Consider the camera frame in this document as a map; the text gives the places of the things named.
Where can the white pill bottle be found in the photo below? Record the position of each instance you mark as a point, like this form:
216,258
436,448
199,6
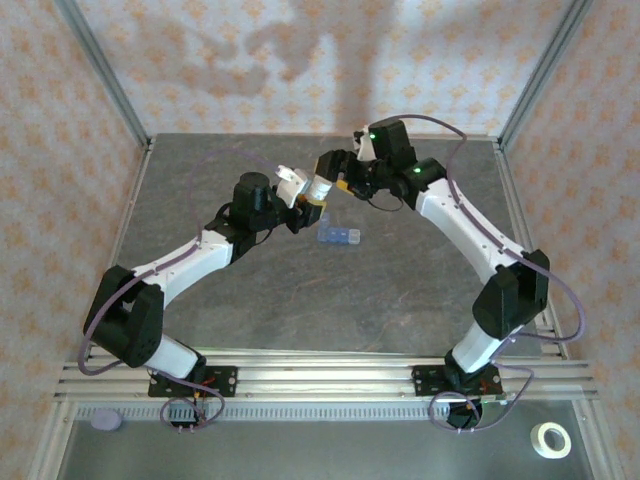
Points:
320,189

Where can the blue translucent pill organizer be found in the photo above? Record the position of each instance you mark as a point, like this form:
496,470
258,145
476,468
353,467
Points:
340,234

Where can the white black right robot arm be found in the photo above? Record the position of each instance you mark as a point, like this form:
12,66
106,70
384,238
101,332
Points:
450,215

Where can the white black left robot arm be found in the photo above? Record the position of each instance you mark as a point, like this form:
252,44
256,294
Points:
190,260

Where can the grey metal shelf plate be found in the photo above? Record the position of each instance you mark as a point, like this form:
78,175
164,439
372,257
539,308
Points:
320,450

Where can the black round device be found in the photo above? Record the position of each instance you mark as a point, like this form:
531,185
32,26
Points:
462,416

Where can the small green circuit board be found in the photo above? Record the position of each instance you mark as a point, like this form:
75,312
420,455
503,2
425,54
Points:
495,398

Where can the purple round disc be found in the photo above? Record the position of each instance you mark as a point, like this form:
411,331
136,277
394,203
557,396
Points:
105,420

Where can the white tape roll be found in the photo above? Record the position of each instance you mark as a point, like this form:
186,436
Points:
537,440

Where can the aluminium table side rail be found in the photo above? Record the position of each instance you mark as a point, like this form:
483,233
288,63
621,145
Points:
515,200
117,250

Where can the aluminium mounting rail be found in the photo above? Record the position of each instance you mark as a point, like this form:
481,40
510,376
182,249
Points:
320,380

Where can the aluminium frame post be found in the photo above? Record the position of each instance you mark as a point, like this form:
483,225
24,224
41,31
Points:
544,75
107,75

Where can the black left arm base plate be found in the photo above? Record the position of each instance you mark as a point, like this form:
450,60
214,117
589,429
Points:
225,380

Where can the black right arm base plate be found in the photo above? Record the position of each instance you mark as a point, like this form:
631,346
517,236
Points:
425,380

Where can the aluminium frame leg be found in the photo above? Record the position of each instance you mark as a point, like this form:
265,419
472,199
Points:
52,440
595,440

